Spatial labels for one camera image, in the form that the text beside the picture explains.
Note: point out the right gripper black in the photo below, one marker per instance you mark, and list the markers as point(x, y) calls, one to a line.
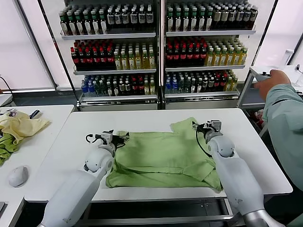
point(207, 127)

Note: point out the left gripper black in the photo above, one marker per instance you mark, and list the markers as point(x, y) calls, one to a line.
point(114, 141)

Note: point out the light green T-shirt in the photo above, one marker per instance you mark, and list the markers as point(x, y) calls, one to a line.
point(161, 156)

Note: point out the grey handheld controller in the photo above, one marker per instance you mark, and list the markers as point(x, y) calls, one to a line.
point(261, 76)

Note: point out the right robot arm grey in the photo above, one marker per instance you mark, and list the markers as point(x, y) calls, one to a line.
point(236, 170)

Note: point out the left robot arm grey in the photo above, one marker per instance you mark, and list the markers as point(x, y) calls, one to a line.
point(71, 189)

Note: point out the teal-sleeved forearm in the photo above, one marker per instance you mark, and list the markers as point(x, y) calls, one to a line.
point(286, 123)

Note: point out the bare human hand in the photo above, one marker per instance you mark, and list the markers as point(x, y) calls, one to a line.
point(277, 79)

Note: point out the small dark bottle white cap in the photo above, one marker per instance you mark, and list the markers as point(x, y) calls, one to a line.
point(116, 89)
point(205, 84)
point(127, 88)
point(211, 84)
point(199, 85)
point(109, 89)
point(122, 88)
point(193, 85)

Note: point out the blue water bottle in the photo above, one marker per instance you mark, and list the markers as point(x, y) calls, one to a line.
point(84, 89)
point(174, 86)
point(168, 86)
point(91, 89)

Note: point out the small red-cap cola bottle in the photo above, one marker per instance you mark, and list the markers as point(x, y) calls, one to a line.
point(223, 82)
point(217, 83)
point(134, 88)
point(141, 88)

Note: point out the small yellow drink bottle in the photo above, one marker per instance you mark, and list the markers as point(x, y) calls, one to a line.
point(229, 84)
point(147, 88)
point(234, 84)
point(152, 88)

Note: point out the pink red packaged item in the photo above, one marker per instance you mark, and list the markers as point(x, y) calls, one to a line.
point(258, 117)

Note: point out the yellow tea bottle green cap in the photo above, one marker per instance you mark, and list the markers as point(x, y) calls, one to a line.
point(236, 58)
point(229, 58)
point(124, 62)
point(138, 62)
point(131, 62)
point(117, 62)
point(208, 59)
point(215, 59)
point(243, 58)
point(222, 59)
point(145, 61)
point(152, 61)

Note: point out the white table with metal legs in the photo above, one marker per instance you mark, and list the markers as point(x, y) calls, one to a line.
point(260, 69)

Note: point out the navy white striped item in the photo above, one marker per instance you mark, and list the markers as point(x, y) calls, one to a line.
point(35, 114)

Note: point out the black beverage display shelf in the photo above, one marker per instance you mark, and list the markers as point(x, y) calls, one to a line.
point(106, 36)
point(208, 33)

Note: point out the pale yellow garment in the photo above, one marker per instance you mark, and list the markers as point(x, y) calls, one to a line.
point(23, 126)

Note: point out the dark tea bottle green cap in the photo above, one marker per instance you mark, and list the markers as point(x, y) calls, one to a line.
point(103, 26)
point(72, 27)
point(185, 23)
point(170, 23)
point(87, 27)
point(201, 23)
point(208, 23)
point(178, 23)
point(95, 26)
point(64, 27)
point(80, 27)
point(193, 23)

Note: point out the grey computer mouse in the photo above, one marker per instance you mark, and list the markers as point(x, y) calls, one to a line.
point(18, 176)

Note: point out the dark bottle beige label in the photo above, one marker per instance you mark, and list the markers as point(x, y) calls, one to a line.
point(225, 17)
point(217, 17)
point(232, 17)

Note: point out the translucent white tumbler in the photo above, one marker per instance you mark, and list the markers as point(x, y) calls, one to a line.
point(287, 59)

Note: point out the small black plug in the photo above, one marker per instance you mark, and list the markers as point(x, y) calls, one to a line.
point(297, 68)

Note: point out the lime green cloth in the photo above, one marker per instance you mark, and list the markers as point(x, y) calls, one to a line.
point(7, 149)

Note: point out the dark bottle navy white label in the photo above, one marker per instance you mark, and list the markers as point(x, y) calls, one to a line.
point(134, 18)
point(149, 17)
point(240, 17)
point(247, 16)
point(118, 18)
point(110, 18)
point(141, 17)
point(254, 16)
point(125, 18)

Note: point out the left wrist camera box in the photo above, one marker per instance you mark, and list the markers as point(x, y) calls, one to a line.
point(107, 137)

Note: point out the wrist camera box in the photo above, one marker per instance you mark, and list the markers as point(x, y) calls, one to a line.
point(107, 137)
point(216, 125)

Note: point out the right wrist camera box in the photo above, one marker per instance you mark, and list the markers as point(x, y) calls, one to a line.
point(216, 125)

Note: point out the dark metal table frame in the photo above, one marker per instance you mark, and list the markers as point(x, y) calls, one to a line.
point(154, 210)

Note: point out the grey window post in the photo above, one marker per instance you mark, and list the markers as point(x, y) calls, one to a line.
point(38, 45)

